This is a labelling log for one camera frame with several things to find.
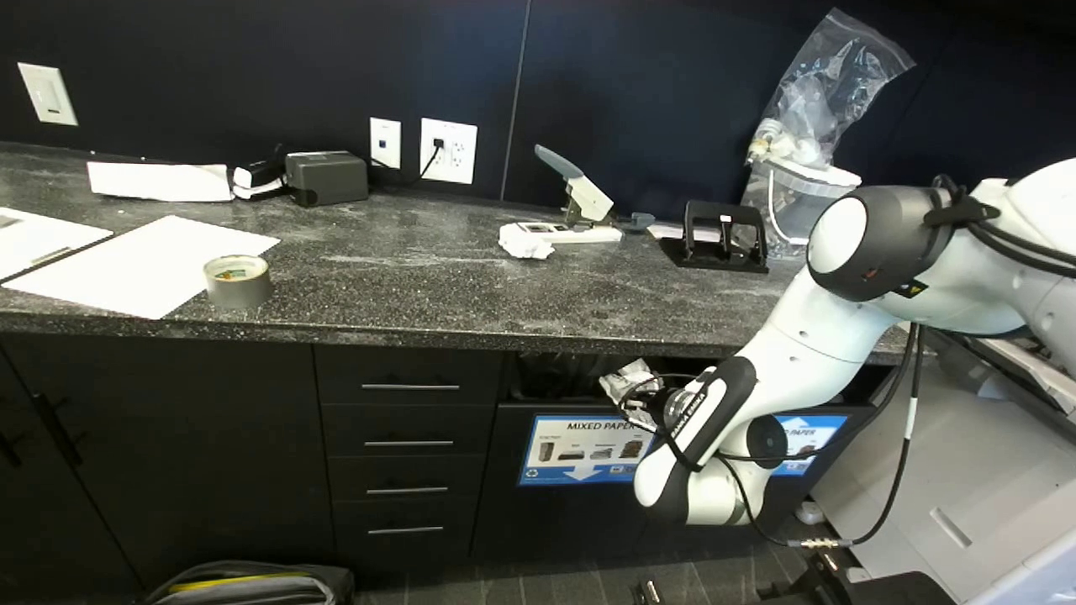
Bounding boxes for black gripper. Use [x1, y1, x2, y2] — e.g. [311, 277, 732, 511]
[650, 375, 698, 435]

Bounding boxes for white tissue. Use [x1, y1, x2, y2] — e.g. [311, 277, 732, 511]
[495, 218, 558, 266]
[596, 356, 672, 435]

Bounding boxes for black bin liner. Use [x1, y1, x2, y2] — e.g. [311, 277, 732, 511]
[508, 351, 616, 410]

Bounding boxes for black recycling bin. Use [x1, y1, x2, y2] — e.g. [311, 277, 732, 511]
[492, 401, 698, 565]

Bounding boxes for mixed paper sign down arrow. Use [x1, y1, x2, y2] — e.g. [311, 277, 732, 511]
[513, 412, 659, 491]

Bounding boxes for mixed paper sign up arrow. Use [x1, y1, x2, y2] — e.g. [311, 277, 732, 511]
[771, 410, 851, 483]

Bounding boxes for flat white bar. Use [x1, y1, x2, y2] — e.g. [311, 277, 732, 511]
[549, 225, 625, 247]

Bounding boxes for black floor equipment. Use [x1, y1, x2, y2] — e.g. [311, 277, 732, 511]
[758, 551, 957, 605]

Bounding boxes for grey white office printer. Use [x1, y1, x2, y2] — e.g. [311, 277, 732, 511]
[807, 329, 1076, 605]

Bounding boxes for black drawer front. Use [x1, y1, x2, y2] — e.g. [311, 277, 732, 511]
[315, 401, 497, 457]
[328, 498, 483, 573]
[311, 345, 500, 410]
[324, 449, 492, 504]

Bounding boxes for white outlet plate with plug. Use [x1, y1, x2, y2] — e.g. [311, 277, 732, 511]
[417, 113, 481, 188]

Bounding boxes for clear plastic bag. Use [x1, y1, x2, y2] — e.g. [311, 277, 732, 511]
[751, 7, 918, 172]

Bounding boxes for black box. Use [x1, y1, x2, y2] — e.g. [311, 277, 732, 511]
[281, 148, 372, 207]

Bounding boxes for black backpack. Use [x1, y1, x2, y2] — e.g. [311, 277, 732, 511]
[141, 553, 359, 605]

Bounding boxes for black cabinet door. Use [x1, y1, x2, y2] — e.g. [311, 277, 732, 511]
[2, 337, 341, 597]
[0, 338, 143, 605]

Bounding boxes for small black white device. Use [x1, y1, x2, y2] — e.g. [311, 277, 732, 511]
[226, 158, 289, 204]

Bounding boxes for white paper sheet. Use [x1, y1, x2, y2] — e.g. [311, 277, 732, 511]
[0, 211, 281, 322]
[0, 201, 119, 285]

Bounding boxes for folded white paper stack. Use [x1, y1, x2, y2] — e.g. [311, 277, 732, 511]
[84, 158, 237, 207]

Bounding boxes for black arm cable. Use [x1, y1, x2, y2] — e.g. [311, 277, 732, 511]
[844, 172, 1076, 551]

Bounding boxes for silver drawer handle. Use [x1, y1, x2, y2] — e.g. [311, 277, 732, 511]
[359, 432, 459, 452]
[364, 519, 452, 541]
[359, 481, 455, 499]
[357, 378, 463, 396]

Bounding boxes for white wall plate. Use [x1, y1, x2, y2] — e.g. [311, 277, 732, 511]
[366, 113, 407, 173]

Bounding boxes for black cabinet door handle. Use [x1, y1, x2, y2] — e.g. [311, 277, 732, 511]
[29, 387, 88, 471]

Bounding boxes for white light switch plate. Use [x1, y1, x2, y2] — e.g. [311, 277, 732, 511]
[13, 56, 84, 132]

